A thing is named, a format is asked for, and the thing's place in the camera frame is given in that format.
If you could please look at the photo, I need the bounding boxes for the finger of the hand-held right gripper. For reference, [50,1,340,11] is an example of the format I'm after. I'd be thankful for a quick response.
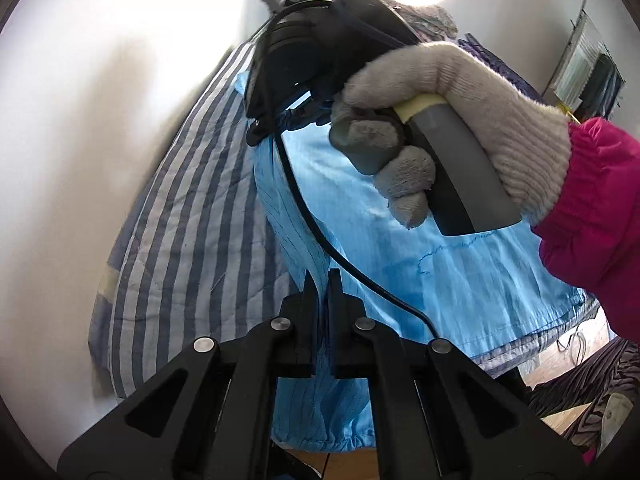
[247,101,333,147]

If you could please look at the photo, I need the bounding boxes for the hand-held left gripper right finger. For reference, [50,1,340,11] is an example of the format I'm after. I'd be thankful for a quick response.
[327,269,592,480]

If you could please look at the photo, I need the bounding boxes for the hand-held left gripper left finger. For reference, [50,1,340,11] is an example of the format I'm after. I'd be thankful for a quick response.
[57,270,321,480]

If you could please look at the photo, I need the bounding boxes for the light blue garment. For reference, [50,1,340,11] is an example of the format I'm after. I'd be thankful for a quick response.
[235,67,586,456]

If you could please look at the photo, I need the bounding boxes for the person's right forearm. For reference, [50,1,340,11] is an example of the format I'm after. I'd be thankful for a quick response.
[532,116,640,341]

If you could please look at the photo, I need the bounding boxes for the person's right hand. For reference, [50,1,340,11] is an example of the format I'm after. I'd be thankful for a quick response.
[330,41,572,230]

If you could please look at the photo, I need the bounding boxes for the patterned pillow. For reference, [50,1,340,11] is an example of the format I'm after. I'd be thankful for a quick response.
[325,0,458,43]

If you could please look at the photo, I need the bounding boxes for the blue striped blanket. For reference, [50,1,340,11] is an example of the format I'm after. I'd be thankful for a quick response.
[87,40,606,401]

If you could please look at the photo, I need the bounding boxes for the dark navy jacket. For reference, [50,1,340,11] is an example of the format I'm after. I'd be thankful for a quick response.
[457,32,546,106]

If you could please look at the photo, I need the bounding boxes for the zebra striped cloth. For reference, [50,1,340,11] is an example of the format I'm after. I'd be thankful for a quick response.
[527,335,640,466]

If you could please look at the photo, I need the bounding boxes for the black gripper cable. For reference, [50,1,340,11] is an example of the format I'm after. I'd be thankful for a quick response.
[250,0,441,343]

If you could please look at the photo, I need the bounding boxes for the thin floor cables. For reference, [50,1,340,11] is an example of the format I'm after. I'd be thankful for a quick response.
[555,317,608,361]

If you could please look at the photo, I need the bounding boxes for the window frame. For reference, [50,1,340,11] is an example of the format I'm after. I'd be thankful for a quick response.
[550,0,626,121]

